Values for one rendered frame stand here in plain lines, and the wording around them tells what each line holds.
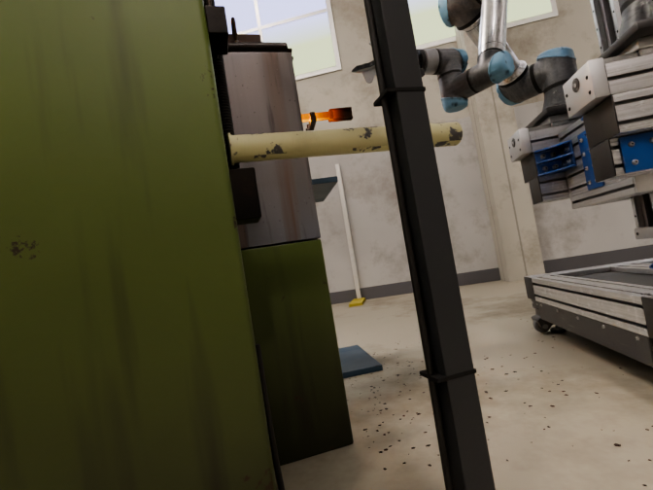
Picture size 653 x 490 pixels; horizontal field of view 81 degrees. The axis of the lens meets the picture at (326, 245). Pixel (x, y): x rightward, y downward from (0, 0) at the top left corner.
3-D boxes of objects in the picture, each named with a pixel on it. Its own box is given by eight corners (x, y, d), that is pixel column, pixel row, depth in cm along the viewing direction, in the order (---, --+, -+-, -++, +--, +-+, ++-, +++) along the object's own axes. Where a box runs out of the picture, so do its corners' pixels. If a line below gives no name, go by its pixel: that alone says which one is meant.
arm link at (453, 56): (472, 68, 119) (467, 42, 119) (441, 69, 116) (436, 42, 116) (457, 81, 126) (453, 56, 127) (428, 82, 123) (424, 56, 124)
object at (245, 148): (451, 151, 78) (446, 125, 78) (467, 142, 73) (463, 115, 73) (231, 169, 66) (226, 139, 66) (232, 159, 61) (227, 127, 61)
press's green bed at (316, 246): (314, 396, 122) (292, 251, 125) (355, 444, 86) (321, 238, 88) (121, 446, 107) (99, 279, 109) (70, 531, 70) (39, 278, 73)
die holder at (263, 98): (292, 250, 125) (270, 118, 127) (321, 237, 88) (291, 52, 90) (99, 278, 109) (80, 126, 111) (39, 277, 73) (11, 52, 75)
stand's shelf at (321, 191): (323, 201, 180) (323, 197, 180) (337, 181, 141) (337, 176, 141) (258, 210, 175) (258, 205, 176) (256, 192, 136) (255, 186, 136)
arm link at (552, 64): (572, 75, 133) (565, 37, 133) (532, 92, 143) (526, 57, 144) (585, 81, 140) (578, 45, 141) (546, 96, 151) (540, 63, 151)
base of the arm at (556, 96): (578, 114, 147) (573, 89, 147) (600, 98, 132) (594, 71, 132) (536, 122, 149) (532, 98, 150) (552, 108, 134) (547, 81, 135)
